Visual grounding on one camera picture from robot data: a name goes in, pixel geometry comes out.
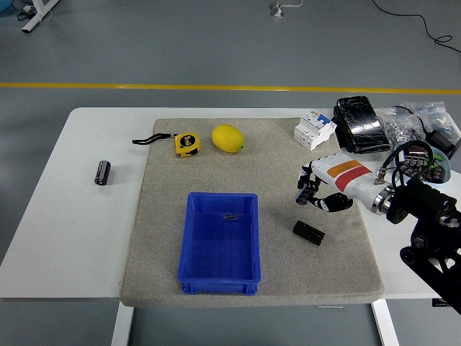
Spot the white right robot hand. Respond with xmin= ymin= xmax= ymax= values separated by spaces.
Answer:
xmin=297 ymin=154 xmax=389 ymax=214

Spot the black printed cylindrical battery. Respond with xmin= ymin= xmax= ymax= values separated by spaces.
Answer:
xmin=295 ymin=181 xmax=320 ymax=206

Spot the dark brown ribbed battery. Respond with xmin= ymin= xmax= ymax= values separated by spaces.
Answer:
xmin=292 ymin=220 xmax=326 ymax=247

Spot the black wrapped box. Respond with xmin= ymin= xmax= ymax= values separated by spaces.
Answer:
xmin=331 ymin=95 xmax=393 ymax=155

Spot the blue plastic box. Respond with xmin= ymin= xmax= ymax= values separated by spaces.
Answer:
xmin=177 ymin=191 xmax=262 ymax=296

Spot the white circuit breaker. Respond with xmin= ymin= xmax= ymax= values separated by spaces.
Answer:
xmin=292 ymin=111 xmax=338 ymax=151

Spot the clear bag of nuts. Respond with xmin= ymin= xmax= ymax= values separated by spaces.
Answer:
xmin=377 ymin=107 xmax=428 ymax=145

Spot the large brown printed capacitor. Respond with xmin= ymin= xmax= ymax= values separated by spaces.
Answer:
xmin=403 ymin=145 xmax=429 ymax=170

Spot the dark capacitor in bowl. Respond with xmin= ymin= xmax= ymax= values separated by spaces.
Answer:
xmin=423 ymin=165 xmax=447 ymax=183

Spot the grey-brown mat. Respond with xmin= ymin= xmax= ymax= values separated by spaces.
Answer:
xmin=120 ymin=118 xmax=385 ymax=309

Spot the light blue bowl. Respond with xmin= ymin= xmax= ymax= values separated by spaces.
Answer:
xmin=393 ymin=142 xmax=454 ymax=185

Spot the black power adapter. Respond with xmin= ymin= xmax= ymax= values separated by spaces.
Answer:
xmin=426 ymin=129 xmax=461 ymax=159

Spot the clear bag of screws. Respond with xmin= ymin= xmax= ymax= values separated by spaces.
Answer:
xmin=400 ymin=101 xmax=453 ymax=136

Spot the yellow lemon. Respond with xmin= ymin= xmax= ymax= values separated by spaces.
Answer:
xmin=211 ymin=123 xmax=246 ymax=154

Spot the white table leg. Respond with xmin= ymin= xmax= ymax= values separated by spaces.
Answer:
xmin=372 ymin=299 xmax=400 ymax=346
xmin=110 ymin=301 xmax=135 ymax=346

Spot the yellow tape measure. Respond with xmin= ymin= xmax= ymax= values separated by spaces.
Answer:
xmin=131 ymin=132 xmax=202 ymax=159

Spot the white table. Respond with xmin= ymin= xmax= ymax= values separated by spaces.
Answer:
xmin=0 ymin=107 xmax=461 ymax=300

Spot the black floor cable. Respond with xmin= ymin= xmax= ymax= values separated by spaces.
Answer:
xmin=370 ymin=0 xmax=461 ymax=55

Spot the white floor stand frame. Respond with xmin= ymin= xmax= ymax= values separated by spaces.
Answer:
xmin=21 ymin=0 xmax=61 ymax=35

